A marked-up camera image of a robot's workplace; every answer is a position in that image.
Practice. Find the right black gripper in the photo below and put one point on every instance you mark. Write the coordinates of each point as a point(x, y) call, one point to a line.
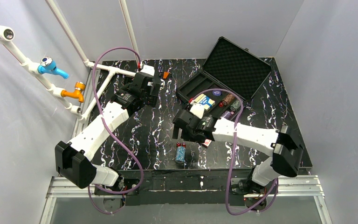
point(181, 126)

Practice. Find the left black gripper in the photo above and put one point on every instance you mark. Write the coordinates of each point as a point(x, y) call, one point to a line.
point(154, 87)

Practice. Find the blue white card box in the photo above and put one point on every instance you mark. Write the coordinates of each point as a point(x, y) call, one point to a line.
point(205, 101)

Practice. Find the purple poker chip stack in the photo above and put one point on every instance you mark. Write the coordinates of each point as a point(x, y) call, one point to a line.
point(227, 114)

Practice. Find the black poker set case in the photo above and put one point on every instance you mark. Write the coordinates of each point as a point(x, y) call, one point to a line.
point(229, 67)

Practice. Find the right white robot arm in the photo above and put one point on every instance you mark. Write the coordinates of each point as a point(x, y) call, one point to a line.
point(284, 151)

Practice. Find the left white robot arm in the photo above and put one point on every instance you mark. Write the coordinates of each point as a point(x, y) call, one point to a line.
point(73, 159)

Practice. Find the light blue chip stack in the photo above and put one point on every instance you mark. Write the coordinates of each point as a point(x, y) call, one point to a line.
point(180, 155)

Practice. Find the small orange clip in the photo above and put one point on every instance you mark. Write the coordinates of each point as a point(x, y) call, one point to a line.
point(166, 75)

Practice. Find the red backed card deck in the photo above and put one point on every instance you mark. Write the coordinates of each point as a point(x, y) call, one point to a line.
point(206, 143)

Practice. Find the purple small blind button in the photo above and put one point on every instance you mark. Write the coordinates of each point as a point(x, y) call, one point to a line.
point(217, 93)

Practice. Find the orange poker chip stack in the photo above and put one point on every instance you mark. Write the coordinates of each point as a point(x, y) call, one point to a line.
point(228, 99)

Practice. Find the orange tap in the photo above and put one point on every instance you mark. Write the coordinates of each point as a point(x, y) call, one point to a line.
point(77, 93)

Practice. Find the blue tap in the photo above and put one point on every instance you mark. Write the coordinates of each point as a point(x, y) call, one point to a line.
point(48, 65)

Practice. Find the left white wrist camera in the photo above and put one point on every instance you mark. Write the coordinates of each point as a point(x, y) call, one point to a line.
point(148, 70)

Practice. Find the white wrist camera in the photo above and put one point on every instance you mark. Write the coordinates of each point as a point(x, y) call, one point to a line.
point(197, 110)
point(148, 70)

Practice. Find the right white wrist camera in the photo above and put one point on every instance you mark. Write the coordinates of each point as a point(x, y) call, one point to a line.
point(197, 110)

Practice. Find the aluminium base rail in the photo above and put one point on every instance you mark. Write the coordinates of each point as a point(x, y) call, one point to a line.
point(302, 185)

